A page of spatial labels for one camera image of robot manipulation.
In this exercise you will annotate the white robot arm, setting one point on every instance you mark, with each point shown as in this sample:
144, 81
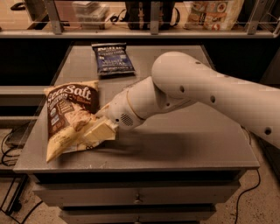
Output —
178, 80

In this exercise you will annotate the blue chip bag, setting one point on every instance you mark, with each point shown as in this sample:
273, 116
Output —
111, 58

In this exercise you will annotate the colourful snack bag on shelf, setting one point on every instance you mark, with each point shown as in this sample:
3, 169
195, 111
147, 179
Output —
214, 15

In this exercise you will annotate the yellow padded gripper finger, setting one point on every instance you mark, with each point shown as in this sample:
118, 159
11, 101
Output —
103, 111
102, 129

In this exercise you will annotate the brown sea salt chip bag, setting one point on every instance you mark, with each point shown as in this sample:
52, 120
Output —
71, 110

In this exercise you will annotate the black backpack on shelf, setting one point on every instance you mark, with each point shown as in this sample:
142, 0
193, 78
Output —
137, 15

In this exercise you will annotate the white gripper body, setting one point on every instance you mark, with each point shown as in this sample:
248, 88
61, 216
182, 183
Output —
120, 110

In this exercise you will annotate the grey drawer cabinet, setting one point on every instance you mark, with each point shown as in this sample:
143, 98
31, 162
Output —
180, 164

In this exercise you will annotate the clear plastic container on shelf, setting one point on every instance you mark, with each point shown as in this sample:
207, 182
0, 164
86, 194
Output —
91, 15

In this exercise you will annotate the grey metal shelf rail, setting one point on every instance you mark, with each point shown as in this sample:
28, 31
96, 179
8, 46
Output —
55, 19

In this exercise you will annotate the round metal drawer knob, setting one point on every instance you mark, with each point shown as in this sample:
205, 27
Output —
138, 201

